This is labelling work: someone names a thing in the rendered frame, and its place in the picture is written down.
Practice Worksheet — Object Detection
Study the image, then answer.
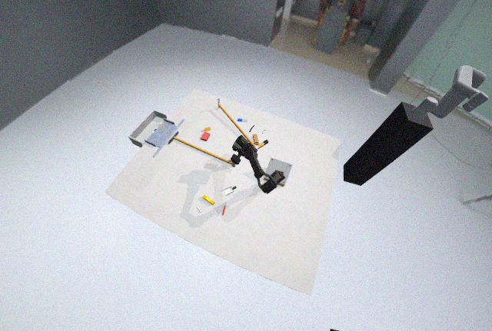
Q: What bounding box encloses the long tan scraper with black blade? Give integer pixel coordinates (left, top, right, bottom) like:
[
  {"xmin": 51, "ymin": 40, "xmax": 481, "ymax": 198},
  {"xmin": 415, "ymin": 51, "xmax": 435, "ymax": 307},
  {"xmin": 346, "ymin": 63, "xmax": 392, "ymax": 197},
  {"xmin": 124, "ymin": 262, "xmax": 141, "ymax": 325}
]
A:
[{"xmin": 168, "ymin": 131, "xmax": 236, "ymax": 167}]

